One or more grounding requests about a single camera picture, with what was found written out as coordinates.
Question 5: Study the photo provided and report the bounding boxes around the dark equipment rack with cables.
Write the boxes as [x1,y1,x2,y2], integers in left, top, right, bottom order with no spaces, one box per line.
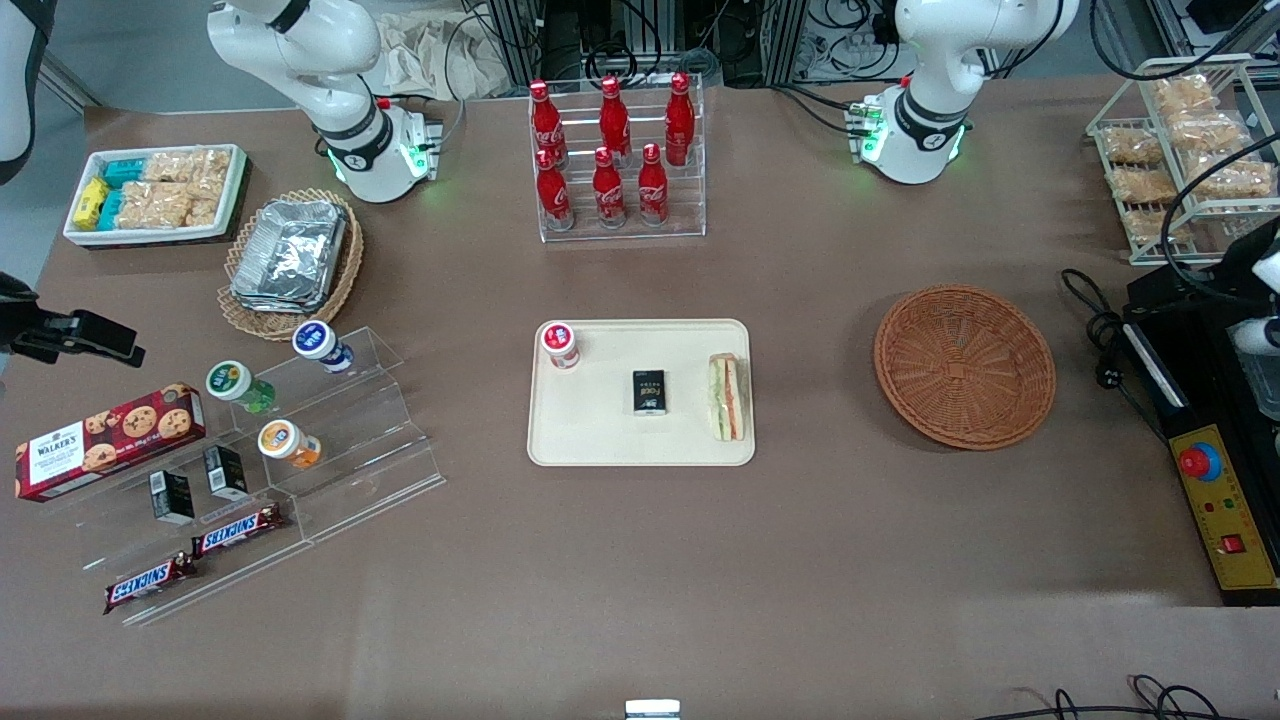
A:
[480,0,901,91]

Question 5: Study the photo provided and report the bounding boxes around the brown wicker basket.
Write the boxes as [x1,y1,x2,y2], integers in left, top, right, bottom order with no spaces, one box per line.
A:
[873,285,1057,452]

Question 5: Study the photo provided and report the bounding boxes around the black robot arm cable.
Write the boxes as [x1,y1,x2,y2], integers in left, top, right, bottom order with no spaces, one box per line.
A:
[1160,130,1280,301]

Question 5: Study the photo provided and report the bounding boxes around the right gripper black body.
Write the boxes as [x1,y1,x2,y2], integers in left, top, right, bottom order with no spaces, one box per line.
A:
[0,272,77,367]

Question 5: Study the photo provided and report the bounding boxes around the grey aluminium frame bar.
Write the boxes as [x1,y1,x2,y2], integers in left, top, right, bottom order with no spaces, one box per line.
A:
[38,50,103,113]

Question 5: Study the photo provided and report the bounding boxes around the small black barcode box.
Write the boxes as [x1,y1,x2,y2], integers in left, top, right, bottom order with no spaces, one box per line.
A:
[203,446,249,501]
[150,470,195,526]

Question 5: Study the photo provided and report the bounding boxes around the triangle sandwich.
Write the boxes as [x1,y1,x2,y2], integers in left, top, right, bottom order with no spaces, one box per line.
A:
[708,353,747,442]

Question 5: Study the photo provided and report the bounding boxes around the white snack tray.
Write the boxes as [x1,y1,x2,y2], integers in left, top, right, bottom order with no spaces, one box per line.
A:
[63,144,249,247]

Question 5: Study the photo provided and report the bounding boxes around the light wicker basket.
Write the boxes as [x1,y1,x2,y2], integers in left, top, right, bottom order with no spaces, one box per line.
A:
[218,188,365,342]

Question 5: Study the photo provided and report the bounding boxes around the cream plastic tray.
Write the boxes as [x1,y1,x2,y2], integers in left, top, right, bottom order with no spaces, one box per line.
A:
[527,319,756,468]

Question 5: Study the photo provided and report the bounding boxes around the red emergency stop button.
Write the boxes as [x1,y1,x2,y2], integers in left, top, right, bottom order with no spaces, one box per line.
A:
[1178,440,1223,484]

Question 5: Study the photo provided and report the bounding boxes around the orange gum bottle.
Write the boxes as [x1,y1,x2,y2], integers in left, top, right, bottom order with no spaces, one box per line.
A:
[258,420,323,471]

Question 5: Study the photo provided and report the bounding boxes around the black power cable with plug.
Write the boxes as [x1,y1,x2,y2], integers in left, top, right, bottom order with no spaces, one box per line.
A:
[1060,268,1173,443]

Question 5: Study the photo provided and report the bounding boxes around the green gum bottle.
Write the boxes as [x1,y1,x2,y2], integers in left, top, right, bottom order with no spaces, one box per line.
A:
[206,361,276,415]

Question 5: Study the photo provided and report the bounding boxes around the white wire shelf rack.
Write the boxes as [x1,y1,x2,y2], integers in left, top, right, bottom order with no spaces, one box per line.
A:
[1087,55,1280,267]

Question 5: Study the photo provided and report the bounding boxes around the red gum bottle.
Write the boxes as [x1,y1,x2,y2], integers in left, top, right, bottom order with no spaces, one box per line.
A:
[540,321,582,371]

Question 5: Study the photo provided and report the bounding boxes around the red Coca-Cola bottle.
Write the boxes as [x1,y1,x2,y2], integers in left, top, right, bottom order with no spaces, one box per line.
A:
[637,143,670,226]
[599,76,632,156]
[592,146,628,229]
[535,148,574,231]
[528,80,569,166]
[665,71,696,167]

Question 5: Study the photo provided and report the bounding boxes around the clear acrylic bottle rack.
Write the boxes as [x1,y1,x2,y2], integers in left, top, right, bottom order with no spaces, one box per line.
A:
[528,72,707,244]

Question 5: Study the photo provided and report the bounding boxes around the clear acrylic stepped display stand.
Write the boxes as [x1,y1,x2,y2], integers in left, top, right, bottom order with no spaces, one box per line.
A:
[228,325,447,546]
[25,425,313,629]

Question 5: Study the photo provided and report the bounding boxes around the black tabletop appliance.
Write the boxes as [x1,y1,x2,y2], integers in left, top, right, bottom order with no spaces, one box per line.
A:
[1120,262,1280,608]

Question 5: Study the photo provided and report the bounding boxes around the yellow snack pack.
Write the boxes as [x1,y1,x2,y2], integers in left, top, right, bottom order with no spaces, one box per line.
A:
[73,177,111,231]

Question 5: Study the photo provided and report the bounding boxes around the Snickers chocolate bar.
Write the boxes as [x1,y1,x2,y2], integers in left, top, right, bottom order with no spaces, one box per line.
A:
[104,553,197,615]
[190,503,288,558]

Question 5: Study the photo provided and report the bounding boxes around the bagged cracker snack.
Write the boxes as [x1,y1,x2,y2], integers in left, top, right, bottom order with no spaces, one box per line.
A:
[1100,125,1167,168]
[1155,75,1223,117]
[1125,205,1197,247]
[1188,158,1277,201]
[1165,110,1253,153]
[1110,165,1183,205]

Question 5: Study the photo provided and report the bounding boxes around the blue purple gum bottle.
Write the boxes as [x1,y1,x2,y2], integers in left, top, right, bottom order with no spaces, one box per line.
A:
[292,321,354,375]

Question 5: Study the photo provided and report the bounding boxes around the black floor cables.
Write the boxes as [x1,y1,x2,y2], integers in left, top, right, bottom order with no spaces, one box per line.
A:
[975,675,1280,720]

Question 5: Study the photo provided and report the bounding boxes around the red Walkers cookie box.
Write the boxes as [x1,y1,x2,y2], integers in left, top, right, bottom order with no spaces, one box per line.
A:
[15,383,207,503]

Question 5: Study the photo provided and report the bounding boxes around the crumpled beige paper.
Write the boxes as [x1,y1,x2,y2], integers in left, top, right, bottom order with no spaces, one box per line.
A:
[375,10,511,101]

